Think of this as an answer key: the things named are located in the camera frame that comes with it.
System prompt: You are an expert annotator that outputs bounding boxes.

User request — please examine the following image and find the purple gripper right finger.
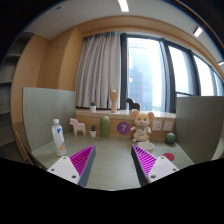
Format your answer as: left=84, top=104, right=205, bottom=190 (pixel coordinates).
left=131, top=145, right=178, bottom=187

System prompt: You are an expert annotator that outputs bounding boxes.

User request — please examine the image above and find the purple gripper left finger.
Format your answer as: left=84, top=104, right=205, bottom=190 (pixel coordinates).
left=48, top=145, right=96, bottom=187

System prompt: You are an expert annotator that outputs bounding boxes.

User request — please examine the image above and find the clear plastic water bottle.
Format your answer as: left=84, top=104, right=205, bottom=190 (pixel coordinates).
left=52, top=119, right=67, bottom=156

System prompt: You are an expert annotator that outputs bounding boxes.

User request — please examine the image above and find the yellow paper cup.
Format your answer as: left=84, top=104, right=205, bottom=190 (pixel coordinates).
left=138, top=142, right=154, bottom=153

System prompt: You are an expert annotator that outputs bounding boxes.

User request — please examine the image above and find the red round coaster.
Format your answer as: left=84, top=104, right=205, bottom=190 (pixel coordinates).
left=163, top=153, right=175, bottom=161

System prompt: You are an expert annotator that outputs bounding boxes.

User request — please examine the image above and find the round green cactus ornament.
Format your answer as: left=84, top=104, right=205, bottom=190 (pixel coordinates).
left=165, top=133, right=176, bottom=144

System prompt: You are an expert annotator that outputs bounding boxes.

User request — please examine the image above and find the plush mouse toy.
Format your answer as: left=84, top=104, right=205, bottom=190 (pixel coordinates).
left=130, top=110, right=154, bottom=142

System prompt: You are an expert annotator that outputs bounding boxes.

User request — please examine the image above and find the small potted plant on desk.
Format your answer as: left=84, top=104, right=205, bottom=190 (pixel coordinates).
left=90, top=125, right=96, bottom=137

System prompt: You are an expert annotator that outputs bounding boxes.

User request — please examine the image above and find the pink wooden horse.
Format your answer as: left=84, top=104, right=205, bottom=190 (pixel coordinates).
left=70, top=118, right=86, bottom=135

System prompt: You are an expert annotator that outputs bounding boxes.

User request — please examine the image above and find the purple number seven sign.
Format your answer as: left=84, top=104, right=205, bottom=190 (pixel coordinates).
left=117, top=122, right=130, bottom=135

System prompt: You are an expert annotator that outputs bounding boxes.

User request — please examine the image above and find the tall green cactus ornament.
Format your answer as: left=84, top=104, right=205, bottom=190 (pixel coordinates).
left=100, top=116, right=110, bottom=138

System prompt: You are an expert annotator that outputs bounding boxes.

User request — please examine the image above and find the small potted plant on sill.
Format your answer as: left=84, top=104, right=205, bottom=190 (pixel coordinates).
left=90, top=102, right=96, bottom=112

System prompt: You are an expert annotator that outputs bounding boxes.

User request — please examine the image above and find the black horse figurine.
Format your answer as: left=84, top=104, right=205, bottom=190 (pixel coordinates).
left=126, top=98, right=140, bottom=111

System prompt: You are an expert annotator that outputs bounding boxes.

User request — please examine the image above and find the green right desk partition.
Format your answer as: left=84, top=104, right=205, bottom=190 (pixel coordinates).
left=175, top=96, right=224, bottom=164

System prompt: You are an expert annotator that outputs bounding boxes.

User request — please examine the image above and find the green desk partition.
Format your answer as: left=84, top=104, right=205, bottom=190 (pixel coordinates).
left=23, top=87, right=76, bottom=151
left=175, top=96, right=224, bottom=164

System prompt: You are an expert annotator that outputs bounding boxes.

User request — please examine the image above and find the green left desk partition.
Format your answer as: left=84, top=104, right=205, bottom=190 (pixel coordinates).
left=23, top=87, right=76, bottom=151

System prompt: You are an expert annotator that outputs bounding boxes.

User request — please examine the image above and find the wooden hand model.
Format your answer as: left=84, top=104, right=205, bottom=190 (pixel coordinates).
left=110, top=85, right=119, bottom=113

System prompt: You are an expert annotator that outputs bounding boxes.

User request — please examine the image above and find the grey curtain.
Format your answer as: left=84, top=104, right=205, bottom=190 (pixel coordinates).
left=75, top=32, right=121, bottom=109

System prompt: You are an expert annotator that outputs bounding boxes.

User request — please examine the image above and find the ceiling light strip right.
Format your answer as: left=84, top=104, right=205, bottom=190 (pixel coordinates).
left=193, top=27, right=203, bottom=37

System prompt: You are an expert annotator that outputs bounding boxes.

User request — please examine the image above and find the ceiling light strip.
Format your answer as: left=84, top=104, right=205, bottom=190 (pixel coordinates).
left=118, top=0, right=129, bottom=12
left=193, top=27, right=203, bottom=37

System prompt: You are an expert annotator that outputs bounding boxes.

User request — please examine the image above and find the ceiling light strip centre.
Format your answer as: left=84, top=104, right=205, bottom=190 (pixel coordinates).
left=118, top=0, right=129, bottom=12

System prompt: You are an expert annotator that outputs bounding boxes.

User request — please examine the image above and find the white wall socket left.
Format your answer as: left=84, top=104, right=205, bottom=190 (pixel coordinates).
left=152, top=121, right=162, bottom=131

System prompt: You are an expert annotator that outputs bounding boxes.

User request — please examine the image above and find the white wall socket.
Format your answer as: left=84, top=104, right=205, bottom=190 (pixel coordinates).
left=163, top=121, right=173, bottom=131
left=152, top=121, right=162, bottom=131

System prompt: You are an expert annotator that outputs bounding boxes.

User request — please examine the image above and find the white wall socket right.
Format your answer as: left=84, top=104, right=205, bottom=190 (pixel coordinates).
left=163, top=121, right=173, bottom=131

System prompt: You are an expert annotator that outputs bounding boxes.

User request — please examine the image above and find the grey wall shelf unit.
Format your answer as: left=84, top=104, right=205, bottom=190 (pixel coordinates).
left=0, top=32, right=33, bottom=158

